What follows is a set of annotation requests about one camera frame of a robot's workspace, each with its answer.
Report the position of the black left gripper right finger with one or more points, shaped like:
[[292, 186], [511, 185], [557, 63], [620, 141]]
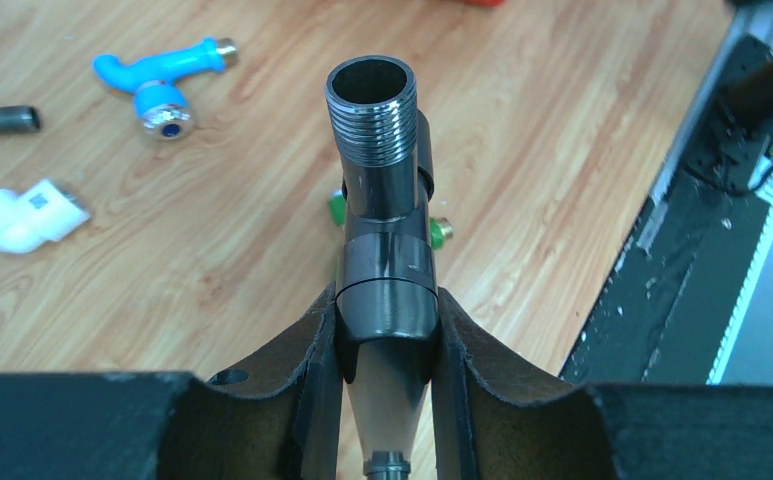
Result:
[[498, 416]]

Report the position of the blue plastic faucet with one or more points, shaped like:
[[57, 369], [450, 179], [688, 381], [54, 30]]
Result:
[[161, 108]]

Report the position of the dark grey metal faucet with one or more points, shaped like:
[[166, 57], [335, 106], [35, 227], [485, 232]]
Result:
[[19, 119]]

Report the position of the green plastic faucet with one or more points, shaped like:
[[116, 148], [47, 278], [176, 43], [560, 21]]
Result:
[[441, 230]]

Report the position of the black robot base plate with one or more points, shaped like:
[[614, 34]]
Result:
[[690, 296]]

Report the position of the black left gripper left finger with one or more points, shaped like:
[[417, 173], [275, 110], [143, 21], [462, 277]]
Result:
[[272, 415]]

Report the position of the white pvc elbow fitting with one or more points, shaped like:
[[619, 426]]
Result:
[[46, 213]]

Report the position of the black metal faucet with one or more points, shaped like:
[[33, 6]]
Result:
[[386, 297]]

